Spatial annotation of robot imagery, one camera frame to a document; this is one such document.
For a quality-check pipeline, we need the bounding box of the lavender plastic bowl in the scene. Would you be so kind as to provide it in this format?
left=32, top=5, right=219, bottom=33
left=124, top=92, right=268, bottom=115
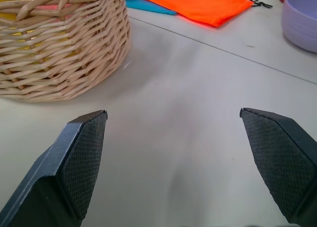
left=281, top=0, right=317, bottom=53

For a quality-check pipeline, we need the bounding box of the wicker basket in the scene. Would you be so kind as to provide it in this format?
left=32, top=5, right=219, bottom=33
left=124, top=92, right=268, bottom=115
left=0, top=0, right=132, bottom=103

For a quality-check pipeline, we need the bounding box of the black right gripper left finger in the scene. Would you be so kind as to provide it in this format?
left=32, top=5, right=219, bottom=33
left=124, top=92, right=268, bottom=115
left=0, top=110, right=108, bottom=227

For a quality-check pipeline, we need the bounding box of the blue cloth pouch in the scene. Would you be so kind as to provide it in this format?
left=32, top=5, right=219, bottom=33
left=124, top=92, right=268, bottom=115
left=125, top=0, right=178, bottom=16

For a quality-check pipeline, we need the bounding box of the orange drawstring cloth pouch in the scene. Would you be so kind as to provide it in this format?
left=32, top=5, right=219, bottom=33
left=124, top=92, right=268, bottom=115
left=138, top=0, right=273, bottom=28

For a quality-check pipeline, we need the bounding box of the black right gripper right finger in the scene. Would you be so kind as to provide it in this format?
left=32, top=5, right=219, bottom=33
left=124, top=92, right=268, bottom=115
left=239, top=107, right=317, bottom=227

